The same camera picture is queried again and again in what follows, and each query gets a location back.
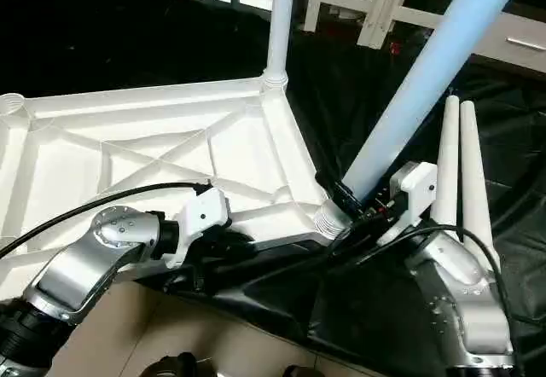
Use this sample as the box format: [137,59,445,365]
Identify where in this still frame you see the white plastic table top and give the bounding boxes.
[0,72,351,301]

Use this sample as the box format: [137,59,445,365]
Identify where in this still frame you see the white plastic table leg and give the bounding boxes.
[459,100,502,277]
[261,0,299,86]
[429,95,463,241]
[313,0,531,229]

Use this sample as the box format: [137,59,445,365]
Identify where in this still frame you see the black mat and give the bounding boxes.
[0,0,546,377]

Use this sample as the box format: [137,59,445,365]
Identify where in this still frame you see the grey left robot foot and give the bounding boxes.
[136,351,210,377]

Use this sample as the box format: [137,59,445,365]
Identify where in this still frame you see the grey robot foot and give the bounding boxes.
[282,363,329,377]
[136,351,210,377]

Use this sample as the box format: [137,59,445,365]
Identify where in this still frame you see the grey right robot foot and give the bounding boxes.
[282,363,329,377]

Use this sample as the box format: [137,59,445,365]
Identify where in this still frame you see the white drawer unit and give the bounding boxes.
[478,10,546,75]

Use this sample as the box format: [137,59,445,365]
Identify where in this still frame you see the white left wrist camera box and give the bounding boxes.
[164,188,233,270]

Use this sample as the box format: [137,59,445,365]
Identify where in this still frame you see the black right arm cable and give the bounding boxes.
[299,219,513,344]

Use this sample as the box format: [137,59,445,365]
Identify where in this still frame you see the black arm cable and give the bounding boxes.
[299,219,513,344]
[0,180,214,260]

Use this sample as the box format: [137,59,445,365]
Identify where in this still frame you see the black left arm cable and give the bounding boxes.
[0,180,214,260]

